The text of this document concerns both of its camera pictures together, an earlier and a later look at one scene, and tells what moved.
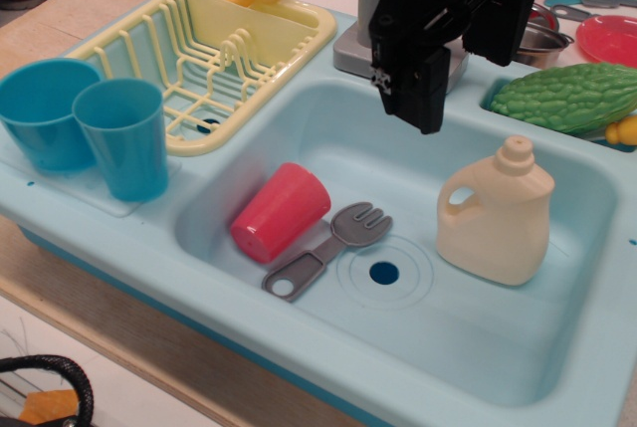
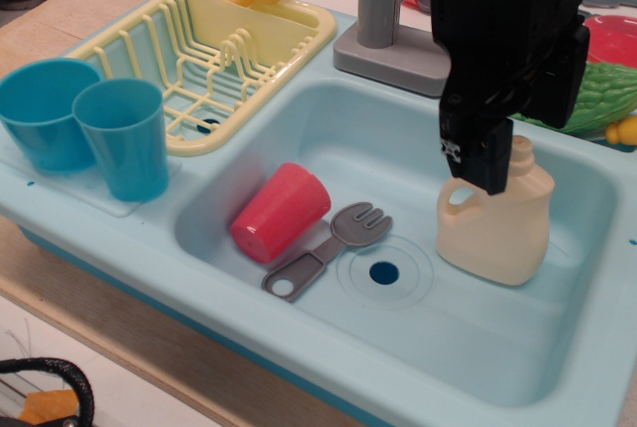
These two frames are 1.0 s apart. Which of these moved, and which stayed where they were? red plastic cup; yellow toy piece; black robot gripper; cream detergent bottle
Moved: black robot gripper
Stayed: yellow toy piece; cream detergent bottle; red plastic cup
